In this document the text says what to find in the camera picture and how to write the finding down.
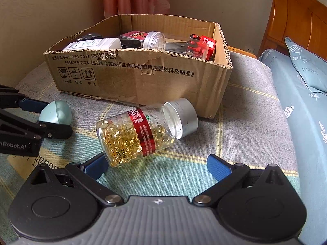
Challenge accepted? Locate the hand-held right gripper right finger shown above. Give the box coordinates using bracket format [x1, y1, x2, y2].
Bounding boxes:
[191, 154, 288, 206]

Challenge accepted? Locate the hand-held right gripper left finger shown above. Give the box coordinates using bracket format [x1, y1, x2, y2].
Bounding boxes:
[27, 153, 125, 206]

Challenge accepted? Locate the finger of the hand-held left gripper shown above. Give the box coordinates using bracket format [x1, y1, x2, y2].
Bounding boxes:
[0, 84, 53, 114]
[0, 108, 73, 140]

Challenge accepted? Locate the mint green egg-shaped case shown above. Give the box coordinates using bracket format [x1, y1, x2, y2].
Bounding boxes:
[39, 100, 72, 125]

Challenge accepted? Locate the bottle of golden capsules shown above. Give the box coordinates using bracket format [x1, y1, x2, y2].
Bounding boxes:
[96, 98, 199, 168]

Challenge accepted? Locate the cotton swab container green label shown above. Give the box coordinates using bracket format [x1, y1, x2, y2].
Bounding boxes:
[62, 38, 122, 52]

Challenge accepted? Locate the cardboard box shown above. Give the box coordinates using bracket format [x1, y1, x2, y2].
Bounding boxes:
[43, 14, 233, 119]

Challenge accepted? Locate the red toy car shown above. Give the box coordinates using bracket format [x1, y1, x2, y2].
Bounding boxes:
[184, 34, 217, 60]

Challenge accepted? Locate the clear case with pink label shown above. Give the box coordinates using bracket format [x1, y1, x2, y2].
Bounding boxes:
[120, 31, 149, 41]

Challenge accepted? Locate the clear plastic jar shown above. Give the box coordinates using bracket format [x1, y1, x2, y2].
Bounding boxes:
[142, 31, 187, 52]

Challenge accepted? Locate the grey checked blanket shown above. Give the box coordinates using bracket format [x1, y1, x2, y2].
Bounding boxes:
[0, 51, 301, 245]

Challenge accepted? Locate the black square device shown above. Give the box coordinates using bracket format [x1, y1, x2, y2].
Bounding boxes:
[77, 33, 103, 41]

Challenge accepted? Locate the blue bed sheet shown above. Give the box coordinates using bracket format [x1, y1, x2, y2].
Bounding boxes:
[258, 48, 327, 245]

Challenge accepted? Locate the black oblong case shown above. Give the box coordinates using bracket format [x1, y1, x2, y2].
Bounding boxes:
[121, 40, 143, 49]

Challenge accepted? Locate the blue flower print pillow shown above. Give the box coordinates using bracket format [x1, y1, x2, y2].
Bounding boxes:
[284, 36, 327, 94]

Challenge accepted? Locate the wooden headboard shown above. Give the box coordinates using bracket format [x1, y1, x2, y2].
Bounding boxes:
[258, 0, 327, 62]

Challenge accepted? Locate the wooden frame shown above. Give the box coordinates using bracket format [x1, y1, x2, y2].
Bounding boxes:
[227, 45, 258, 59]

